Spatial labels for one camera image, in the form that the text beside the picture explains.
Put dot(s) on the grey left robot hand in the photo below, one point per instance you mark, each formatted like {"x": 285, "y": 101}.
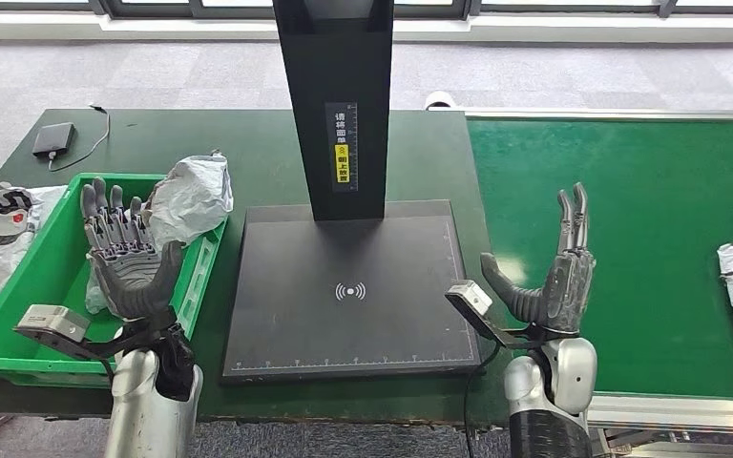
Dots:
{"x": 126, "y": 272}

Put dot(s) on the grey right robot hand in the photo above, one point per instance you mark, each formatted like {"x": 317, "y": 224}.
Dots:
{"x": 565, "y": 291}

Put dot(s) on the grey parcel bag brown print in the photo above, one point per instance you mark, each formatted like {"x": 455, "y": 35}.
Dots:
{"x": 189, "y": 196}

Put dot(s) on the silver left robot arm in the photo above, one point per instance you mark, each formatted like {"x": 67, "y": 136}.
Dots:
{"x": 145, "y": 411}

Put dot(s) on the green conveyor belt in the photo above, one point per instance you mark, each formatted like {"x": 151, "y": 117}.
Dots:
{"x": 626, "y": 189}

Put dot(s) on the black inbound scanner machine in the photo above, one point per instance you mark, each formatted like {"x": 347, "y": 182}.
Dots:
{"x": 341, "y": 328}

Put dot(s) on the green plastic crate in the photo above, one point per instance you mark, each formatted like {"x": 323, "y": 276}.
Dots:
{"x": 25, "y": 303}

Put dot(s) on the black power bank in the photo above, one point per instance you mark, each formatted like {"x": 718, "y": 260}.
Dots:
{"x": 53, "y": 139}

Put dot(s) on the dark green table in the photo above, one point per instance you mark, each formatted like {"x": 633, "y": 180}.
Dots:
{"x": 265, "y": 151}

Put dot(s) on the white round roller end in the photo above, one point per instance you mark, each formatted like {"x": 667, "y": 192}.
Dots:
{"x": 439, "y": 101}

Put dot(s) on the black yellow label sticker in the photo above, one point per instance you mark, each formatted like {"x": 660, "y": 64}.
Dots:
{"x": 342, "y": 145}

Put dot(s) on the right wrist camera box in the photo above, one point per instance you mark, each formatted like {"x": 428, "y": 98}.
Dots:
{"x": 477, "y": 297}

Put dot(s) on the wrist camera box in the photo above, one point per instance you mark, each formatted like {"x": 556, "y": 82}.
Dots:
{"x": 50, "y": 319}
{"x": 477, "y": 297}

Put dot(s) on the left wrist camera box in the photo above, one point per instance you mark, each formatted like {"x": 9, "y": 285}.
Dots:
{"x": 50, "y": 319}

